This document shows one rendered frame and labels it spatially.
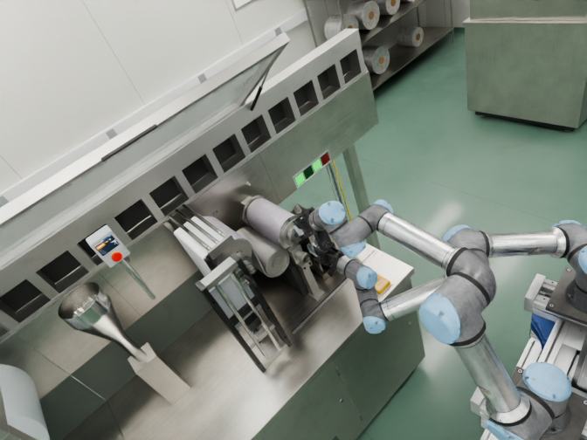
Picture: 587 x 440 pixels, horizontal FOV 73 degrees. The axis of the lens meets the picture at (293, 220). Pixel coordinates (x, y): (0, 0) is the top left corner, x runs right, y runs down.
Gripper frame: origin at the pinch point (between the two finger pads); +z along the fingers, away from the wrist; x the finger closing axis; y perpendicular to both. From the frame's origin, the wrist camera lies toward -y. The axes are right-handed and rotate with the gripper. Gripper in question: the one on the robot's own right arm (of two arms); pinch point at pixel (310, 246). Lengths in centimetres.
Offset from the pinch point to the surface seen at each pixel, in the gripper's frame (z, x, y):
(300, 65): 32, -46, 57
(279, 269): -2.4, 18.4, 5.0
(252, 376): -14, 53, -19
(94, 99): 263, 0, 31
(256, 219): 14.1, 11.4, 19.4
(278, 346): -15.1, 38.1, -14.3
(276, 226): 0.9, 10.1, 20.9
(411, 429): -43, 8, -109
